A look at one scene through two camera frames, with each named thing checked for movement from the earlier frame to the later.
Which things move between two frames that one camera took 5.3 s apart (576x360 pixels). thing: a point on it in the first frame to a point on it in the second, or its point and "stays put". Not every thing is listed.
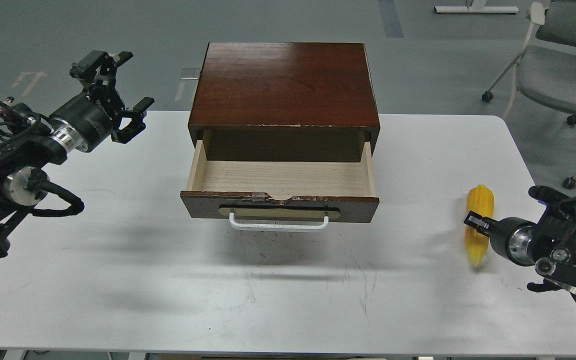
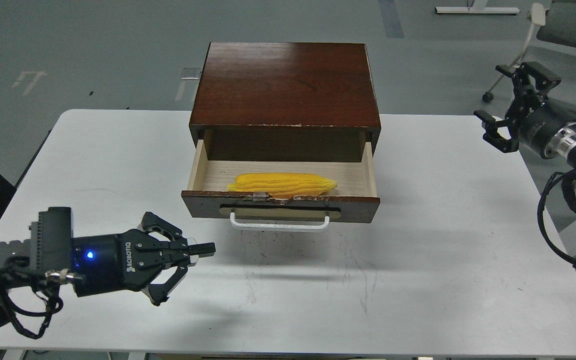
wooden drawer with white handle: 281,196 stays put
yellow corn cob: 480,201 to 284,185
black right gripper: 509,238 to 544,129
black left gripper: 85,122 to 111,264
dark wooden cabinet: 284,101 stays put
